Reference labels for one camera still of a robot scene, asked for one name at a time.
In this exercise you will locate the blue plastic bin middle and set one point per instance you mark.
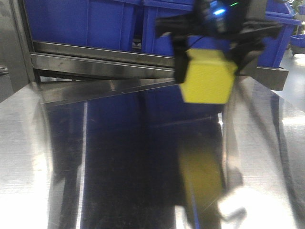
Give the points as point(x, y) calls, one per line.
point(154, 9)

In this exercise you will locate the distant blue bin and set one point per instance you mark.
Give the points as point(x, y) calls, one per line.
point(298, 40)

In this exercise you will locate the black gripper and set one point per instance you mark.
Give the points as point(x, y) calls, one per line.
point(218, 19)

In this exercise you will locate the blue plastic bin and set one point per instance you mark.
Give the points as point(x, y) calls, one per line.
point(108, 24)
point(154, 9)
point(284, 14)

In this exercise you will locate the blue plastic bin right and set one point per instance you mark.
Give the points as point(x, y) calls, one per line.
point(284, 14)

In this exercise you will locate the blue plastic bin left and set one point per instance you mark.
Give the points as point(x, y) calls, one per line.
point(108, 24)

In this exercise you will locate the yellow foam block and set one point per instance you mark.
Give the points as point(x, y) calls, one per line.
point(209, 77)

